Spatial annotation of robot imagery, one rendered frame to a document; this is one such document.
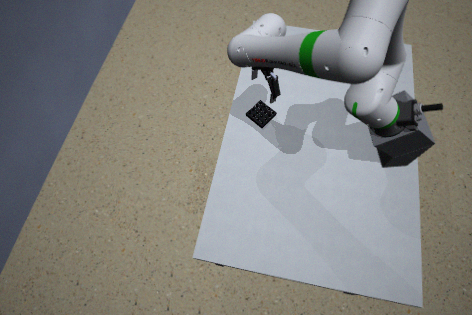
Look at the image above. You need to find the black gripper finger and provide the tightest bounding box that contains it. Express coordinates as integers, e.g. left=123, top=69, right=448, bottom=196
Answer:
left=263, top=71, right=281, bottom=104
left=251, top=67, right=260, bottom=80

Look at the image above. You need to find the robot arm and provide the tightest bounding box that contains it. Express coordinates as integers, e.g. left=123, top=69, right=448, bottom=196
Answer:
left=227, top=0, right=443, bottom=137

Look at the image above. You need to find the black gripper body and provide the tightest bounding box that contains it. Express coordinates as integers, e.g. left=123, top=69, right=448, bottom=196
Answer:
left=258, top=67, right=274, bottom=77

